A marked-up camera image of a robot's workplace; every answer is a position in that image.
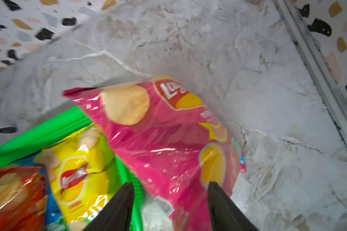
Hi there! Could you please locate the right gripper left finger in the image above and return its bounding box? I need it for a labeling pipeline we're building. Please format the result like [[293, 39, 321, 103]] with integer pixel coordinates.
[[84, 182, 135, 231]]

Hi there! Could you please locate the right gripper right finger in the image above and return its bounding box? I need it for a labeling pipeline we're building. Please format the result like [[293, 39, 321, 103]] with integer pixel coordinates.
[[208, 182, 258, 231]]

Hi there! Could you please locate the yellow Lay's chips bag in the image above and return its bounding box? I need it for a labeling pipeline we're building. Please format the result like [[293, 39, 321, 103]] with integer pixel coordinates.
[[34, 125, 121, 231]]

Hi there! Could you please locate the blue Lay's chips bag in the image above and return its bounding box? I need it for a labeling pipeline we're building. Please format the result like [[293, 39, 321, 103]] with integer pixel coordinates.
[[10, 154, 70, 231]]

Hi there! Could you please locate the pink snack bag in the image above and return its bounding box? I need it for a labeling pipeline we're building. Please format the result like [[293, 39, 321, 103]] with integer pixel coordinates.
[[63, 76, 241, 231]]

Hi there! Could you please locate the red Lay's chips bag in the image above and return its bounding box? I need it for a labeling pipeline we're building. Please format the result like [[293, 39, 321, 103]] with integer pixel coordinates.
[[0, 167, 48, 231]]

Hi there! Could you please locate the green plastic basket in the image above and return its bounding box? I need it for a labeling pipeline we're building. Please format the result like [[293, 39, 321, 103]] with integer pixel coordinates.
[[0, 107, 144, 231]]

